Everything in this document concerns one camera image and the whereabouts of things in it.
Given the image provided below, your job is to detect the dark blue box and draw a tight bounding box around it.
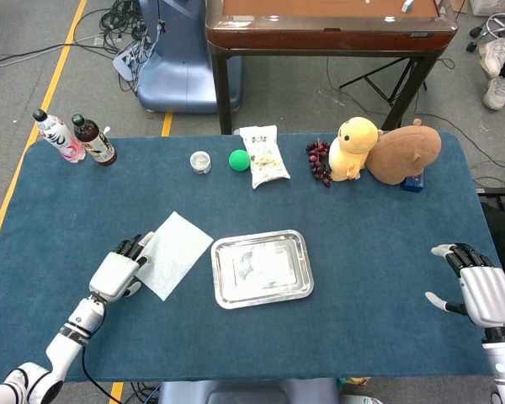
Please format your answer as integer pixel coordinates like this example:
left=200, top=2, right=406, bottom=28
left=400, top=171, right=426, bottom=194

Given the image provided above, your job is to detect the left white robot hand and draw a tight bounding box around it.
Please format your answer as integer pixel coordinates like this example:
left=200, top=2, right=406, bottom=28
left=88, top=231, right=156, bottom=303

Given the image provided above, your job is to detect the yellow plush toy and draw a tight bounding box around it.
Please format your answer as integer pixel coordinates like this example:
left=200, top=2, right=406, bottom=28
left=328, top=116, right=384, bottom=183

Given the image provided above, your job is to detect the white snack bag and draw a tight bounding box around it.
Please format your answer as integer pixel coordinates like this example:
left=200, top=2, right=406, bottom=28
left=239, top=125, right=291, bottom=190

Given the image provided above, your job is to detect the white paper napkin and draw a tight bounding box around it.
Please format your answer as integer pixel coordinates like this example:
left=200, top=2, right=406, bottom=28
left=135, top=210, right=215, bottom=302

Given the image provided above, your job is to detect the silver metal tray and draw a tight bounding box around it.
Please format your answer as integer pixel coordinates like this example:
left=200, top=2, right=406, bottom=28
left=210, top=229, right=315, bottom=311

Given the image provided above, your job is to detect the grey robot torso base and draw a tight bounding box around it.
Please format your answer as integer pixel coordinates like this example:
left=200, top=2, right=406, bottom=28
left=157, top=378, right=342, bottom=404

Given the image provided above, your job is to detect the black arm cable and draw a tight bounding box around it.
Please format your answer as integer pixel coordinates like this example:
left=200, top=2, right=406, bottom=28
left=82, top=347, right=113, bottom=404

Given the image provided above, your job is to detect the brown mahjong table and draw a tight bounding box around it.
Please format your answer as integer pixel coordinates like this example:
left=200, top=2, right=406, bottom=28
left=205, top=0, right=460, bottom=135

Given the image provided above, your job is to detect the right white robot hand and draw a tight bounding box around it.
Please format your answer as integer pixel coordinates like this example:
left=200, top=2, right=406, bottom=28
left=424, top=242, right=505, bottom=329

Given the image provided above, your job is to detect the small clear plastic jar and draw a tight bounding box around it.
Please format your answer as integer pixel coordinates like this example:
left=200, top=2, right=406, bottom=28
left=189, top=151, right=212, bottom=175

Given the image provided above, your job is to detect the blue table cloth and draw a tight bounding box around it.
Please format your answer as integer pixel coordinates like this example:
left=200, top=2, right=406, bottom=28
left=0, top=130, right=504, bottom=384

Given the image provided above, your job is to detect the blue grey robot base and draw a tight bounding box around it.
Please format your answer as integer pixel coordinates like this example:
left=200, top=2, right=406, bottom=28
left=136, top=0, right=243, bottom=114

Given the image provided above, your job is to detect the black tripod stand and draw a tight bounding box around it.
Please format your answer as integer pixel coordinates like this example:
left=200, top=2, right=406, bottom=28
left=338, top=56, right=428, bottom=106

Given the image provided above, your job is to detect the clear pink drink bottle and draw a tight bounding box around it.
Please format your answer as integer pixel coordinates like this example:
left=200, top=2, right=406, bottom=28
left=32, top=109, right=87, bottom=163

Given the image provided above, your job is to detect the brown tea bottle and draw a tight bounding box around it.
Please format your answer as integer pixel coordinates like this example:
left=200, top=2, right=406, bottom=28
left=71, top=114, right=119, bottom=167

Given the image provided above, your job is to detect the dark red grape bunch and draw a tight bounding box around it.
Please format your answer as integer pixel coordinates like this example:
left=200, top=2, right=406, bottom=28
left=306, top=138, right=333, bottom=189

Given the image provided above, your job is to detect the chrome office chair base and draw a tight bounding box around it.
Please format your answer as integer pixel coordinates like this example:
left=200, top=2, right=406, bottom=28
left=465, top=12, right=505, bottom=54

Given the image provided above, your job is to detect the white sneaker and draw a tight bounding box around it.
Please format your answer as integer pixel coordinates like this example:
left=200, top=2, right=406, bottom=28
left=478, top=39, right=505, bottom=80
left=482, top=77, right=505, bottom=111

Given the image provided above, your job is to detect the green foam ball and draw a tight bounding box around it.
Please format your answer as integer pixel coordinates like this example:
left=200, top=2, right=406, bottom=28
left=228, top=149, right=252, bottom=173

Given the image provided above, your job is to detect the black floor cable bundle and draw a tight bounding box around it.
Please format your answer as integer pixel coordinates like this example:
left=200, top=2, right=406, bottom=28
left=94, top=0, right=161, bottom=92

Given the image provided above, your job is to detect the brown plush toy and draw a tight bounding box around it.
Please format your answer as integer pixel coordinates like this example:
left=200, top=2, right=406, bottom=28
left=364, top=118, right=443, bottom=186

